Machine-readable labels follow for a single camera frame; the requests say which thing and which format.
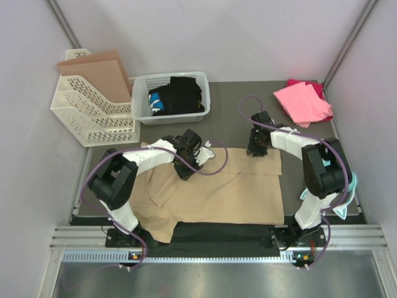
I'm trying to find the beige t shirt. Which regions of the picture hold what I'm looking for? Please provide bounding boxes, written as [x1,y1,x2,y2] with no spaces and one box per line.
[129,148,284,243]

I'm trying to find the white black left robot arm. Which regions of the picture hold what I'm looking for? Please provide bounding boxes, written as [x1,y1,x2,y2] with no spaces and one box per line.
[88,129,215,246]

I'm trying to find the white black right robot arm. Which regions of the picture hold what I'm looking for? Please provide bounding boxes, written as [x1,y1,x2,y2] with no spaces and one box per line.
[247,111,353,246]

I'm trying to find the white plastic laundry basket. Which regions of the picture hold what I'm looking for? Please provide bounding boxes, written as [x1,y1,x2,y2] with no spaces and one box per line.
[131,71,211,125]

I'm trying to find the black t shirt in basket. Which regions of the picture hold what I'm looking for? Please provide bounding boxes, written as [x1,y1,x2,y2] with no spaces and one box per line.
[148,76,205,116]

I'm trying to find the blue white t shirt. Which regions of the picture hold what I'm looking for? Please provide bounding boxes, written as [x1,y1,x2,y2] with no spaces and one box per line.
[149,93,164,115]

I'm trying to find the pink folded t shirt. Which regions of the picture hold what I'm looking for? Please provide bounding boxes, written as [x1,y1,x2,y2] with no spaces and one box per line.
[274,83,332,128]

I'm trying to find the magenta folded t shirt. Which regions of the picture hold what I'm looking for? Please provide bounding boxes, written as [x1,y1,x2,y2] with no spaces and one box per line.
[285,79,333,122]

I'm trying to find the teal cat ear headphones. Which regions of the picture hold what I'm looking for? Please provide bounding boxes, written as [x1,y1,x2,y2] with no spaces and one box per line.
[299,155,360,220]

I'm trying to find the brown paper folder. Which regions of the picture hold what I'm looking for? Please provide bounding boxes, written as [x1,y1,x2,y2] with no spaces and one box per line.
[56,50,132,104]

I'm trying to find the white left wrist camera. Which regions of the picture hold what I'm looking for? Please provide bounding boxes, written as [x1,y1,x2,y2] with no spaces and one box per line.
[195,140,215,166]

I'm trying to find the grey slotted cable duct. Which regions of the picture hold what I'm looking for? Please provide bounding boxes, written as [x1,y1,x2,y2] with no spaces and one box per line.
[62,250,309,264]

